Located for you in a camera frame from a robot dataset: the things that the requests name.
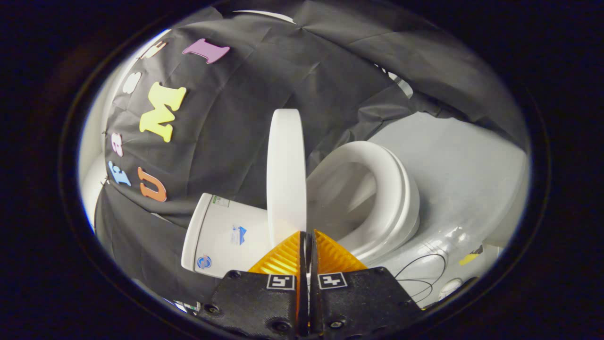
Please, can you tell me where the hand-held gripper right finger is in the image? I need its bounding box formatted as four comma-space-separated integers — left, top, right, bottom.
309, 229, 423, 338

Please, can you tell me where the yellow floor tape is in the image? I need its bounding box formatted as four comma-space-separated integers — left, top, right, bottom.
459, 245, 484, 266

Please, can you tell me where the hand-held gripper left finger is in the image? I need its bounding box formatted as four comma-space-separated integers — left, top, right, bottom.
198, 230, 307, 338

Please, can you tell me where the black backdrop cloth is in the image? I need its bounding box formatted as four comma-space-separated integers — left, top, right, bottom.
94, 2, 529, 303

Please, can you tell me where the thin black floor cable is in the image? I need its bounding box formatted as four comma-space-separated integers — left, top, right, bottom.
394, 254, 447, 304

